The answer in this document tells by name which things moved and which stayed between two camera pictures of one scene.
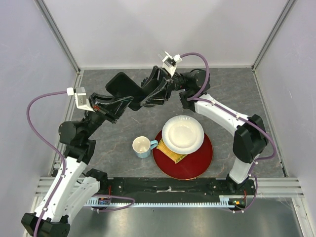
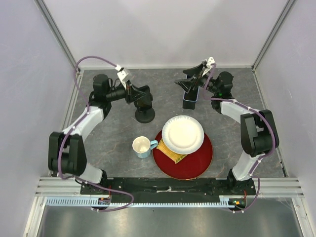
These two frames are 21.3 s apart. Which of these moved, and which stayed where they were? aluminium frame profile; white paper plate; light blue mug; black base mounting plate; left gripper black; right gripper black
Moved: left gripper black; right gripper black
Stayed: aluminium frame profile; white paper plate; light blue mug; black base mounting plate
